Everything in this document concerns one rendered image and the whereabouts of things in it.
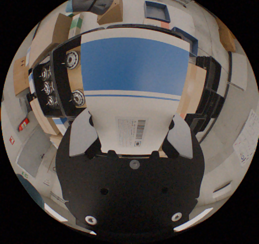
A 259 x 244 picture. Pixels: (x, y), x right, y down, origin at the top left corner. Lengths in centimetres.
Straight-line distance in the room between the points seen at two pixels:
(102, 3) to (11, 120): 312
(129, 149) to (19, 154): 335
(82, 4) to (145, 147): 61
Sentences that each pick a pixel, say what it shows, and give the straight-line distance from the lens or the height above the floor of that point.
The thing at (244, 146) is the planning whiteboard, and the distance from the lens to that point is 291.
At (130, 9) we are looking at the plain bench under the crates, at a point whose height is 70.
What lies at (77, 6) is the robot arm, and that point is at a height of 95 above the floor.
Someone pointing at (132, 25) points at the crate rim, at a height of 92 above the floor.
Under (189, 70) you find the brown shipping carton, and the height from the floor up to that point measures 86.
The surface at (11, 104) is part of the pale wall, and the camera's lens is 317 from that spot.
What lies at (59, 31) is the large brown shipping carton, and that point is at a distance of 69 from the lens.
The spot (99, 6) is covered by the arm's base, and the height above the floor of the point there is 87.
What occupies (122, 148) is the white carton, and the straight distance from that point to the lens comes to 15.
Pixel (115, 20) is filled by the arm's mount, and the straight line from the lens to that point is 62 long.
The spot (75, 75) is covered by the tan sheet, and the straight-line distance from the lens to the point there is 49.
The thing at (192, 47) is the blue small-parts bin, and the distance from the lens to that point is 72.
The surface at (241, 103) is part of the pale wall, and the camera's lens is 288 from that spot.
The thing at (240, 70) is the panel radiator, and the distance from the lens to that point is 298.
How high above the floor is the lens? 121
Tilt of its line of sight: 58 degrees down
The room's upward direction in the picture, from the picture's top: 180 degrees counter-clockwise
